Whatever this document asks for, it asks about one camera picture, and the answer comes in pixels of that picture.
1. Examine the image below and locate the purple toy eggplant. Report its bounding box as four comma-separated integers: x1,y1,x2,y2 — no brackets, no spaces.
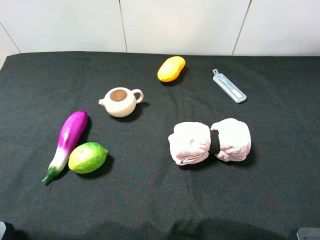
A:
41,110,88,184

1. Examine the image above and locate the pink rolled towel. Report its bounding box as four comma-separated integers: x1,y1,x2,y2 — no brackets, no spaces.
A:
168,118,252,166

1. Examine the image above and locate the beige ceramic teapot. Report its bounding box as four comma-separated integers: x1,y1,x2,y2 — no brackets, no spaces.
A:
98,87,144,118

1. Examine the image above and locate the yellow mango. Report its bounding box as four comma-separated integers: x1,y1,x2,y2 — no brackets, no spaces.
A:
157,56,186,83

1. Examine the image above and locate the black band on towel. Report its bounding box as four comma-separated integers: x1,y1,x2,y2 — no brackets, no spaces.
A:
209,130,221,155

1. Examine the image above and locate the black table cloth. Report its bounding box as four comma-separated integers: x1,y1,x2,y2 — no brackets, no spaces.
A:
0,52,320,240

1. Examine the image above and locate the green lime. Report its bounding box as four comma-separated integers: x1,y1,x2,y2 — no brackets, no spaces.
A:
68,142,109,174

